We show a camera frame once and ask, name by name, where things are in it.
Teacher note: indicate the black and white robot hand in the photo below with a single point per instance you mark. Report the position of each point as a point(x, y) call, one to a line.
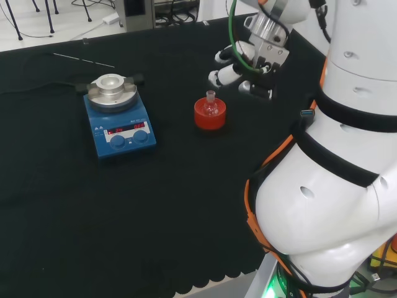
point(266, 56)

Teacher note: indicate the clear round-bottom flask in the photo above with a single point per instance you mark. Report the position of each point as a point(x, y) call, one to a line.
point(211, 107)

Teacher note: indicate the grey metal column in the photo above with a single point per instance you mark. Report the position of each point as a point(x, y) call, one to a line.
point(136, 15)

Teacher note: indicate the white power strip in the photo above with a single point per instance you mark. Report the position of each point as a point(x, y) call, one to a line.
point(111, 18)

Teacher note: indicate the blue base heater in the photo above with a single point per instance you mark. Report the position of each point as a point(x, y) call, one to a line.
point(124, 142)

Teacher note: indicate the thin metal probe rod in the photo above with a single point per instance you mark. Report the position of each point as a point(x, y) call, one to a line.
point(83, 60)

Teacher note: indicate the black bench cloth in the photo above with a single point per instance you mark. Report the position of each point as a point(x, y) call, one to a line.
point(124, 201)

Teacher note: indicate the black tripod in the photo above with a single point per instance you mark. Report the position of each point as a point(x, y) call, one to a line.
point(49, 18)

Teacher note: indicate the yellow stop button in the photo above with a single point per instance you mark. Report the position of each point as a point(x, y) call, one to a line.
point(384, 256)

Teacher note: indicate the grey metal base plate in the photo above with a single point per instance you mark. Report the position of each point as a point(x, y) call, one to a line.
point(257, 279)

